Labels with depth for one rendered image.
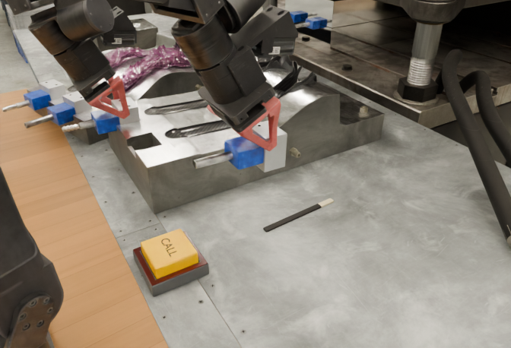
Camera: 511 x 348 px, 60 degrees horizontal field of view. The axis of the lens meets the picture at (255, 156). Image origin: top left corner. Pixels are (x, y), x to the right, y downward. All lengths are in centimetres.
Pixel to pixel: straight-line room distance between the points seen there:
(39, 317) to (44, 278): 4
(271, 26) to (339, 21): 98
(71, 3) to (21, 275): 42
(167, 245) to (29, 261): 23
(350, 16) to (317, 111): 77
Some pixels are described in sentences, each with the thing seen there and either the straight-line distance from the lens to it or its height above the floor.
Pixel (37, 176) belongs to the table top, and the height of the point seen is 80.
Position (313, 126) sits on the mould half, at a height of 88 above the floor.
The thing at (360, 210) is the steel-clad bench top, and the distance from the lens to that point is 75.
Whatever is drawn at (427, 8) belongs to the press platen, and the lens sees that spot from 114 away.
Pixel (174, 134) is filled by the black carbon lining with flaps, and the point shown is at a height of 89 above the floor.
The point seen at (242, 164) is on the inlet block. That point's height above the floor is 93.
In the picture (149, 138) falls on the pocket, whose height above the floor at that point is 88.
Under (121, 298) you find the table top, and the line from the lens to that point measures 63.
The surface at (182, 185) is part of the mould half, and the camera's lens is 73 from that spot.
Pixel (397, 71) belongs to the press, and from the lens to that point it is 143.
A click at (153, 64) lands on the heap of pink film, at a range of 107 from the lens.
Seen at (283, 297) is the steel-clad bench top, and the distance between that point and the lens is 60.
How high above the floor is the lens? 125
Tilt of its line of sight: 31 degrees down
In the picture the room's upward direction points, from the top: straight up
